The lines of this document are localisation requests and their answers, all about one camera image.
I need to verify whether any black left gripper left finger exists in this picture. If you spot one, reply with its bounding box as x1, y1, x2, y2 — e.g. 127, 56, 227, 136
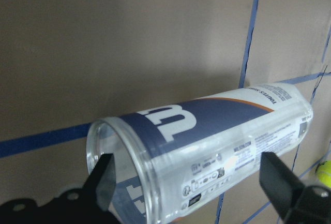
83, 154, 116, 211

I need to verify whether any tennis ball middle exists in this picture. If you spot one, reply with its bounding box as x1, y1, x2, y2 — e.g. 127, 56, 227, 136
315, 160, 330, 188

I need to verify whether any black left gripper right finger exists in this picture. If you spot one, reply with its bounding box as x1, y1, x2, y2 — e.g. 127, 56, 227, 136
259, 152, 305, 220

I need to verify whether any white blue tennis ball can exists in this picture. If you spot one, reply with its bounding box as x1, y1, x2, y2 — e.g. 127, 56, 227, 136
86, 83, 313, 223

